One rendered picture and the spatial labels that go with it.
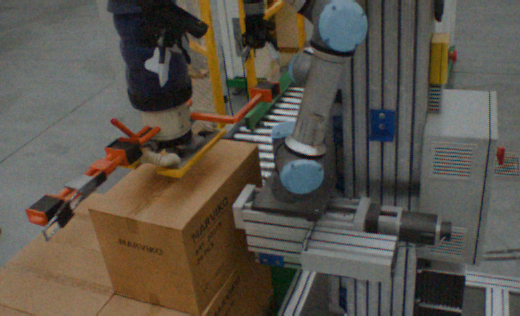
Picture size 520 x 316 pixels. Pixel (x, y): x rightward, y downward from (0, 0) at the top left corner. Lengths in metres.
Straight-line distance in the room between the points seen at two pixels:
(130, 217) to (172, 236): 0.17
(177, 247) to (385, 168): 0.73
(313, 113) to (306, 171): 0.16
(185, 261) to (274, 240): 0.32
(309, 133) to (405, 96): 0.35
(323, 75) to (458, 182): 0.57
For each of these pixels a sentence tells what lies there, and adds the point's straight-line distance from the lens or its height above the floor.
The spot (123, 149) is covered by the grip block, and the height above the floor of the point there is 1.20.
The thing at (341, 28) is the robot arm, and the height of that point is 1.61.
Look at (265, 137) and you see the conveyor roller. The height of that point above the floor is 0.55.
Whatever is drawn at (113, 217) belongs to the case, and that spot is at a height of 0.93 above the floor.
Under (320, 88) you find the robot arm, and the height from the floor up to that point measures 1.45.
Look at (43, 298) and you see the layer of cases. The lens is 2.37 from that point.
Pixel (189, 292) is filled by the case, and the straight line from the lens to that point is 2.00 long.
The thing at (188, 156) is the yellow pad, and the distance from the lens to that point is 1.95.
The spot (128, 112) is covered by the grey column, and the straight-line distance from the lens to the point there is 3.58.
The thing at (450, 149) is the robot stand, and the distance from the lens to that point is 1.67.
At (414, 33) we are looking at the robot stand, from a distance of 1.60.
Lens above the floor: 2.00
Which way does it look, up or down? 29 degrees down
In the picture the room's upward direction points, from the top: 7 degrees counter-clockwise
